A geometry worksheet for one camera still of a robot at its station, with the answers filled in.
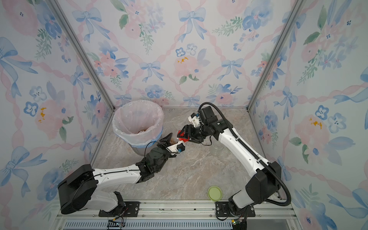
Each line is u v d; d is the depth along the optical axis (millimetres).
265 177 406
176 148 662
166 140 703
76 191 414
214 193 787
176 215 745
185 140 700
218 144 555
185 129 674
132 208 749
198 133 666
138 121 907
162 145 704
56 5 689
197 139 680
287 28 757
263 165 423
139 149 855
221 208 746
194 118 718
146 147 781
